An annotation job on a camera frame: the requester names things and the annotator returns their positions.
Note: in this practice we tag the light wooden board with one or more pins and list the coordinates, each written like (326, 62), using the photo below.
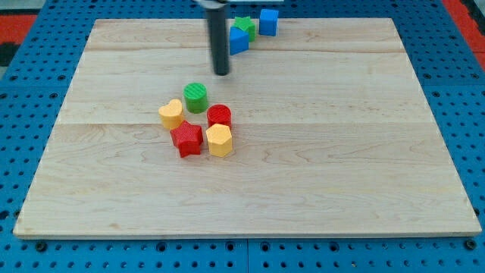
(332, 137)

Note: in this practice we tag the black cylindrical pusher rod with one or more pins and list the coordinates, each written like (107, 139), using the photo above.
(218, 41)

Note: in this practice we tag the blue triangle block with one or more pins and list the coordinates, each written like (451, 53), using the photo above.
(239, 41)

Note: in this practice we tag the green star block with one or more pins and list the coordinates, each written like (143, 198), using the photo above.
(247, 25)

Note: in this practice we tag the red star block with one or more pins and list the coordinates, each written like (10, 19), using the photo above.
(187, 138)

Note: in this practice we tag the blue cube block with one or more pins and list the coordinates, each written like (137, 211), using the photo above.
(268, 20)

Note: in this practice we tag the green cylinder block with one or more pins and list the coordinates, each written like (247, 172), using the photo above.
(195, 95)

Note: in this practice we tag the yellow heart block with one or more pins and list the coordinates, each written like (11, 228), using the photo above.
(171, 114)

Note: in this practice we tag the red cylinder block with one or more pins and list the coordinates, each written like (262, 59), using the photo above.
(219, 114)

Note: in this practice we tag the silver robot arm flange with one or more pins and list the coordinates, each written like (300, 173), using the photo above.
(212, 4)

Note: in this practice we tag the yellow hexagon block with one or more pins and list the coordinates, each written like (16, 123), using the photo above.
(219, 139)

